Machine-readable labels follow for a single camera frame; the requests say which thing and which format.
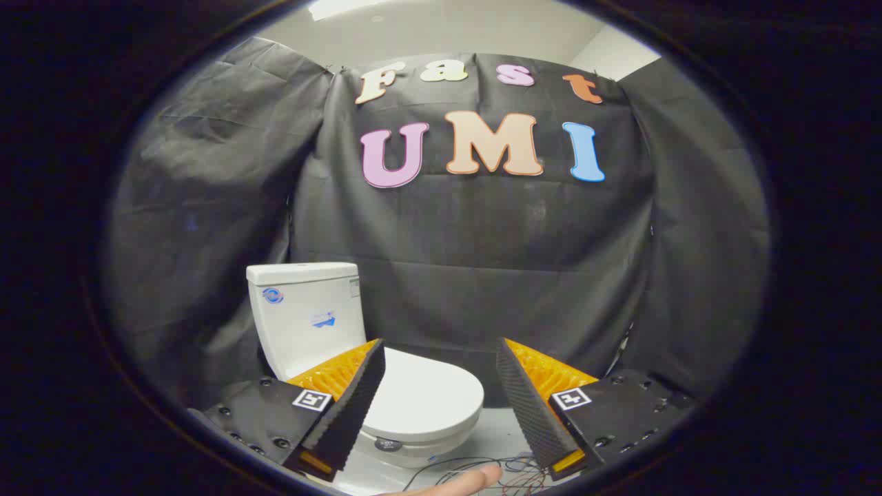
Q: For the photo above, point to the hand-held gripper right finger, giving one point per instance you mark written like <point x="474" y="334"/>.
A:
<point x="524" y="406"/>

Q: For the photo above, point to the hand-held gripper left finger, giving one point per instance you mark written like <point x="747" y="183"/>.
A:
<point x="358" y="399"/>

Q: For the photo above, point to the white toilet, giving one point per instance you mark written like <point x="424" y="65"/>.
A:
<point x="303" y="310"/>

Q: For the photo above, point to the black backdrop cloth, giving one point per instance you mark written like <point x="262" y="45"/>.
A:
<point x="482" y="241"/>

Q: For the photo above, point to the ceiling light panel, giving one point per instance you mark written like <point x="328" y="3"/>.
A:
<point x="344" y="7"/>

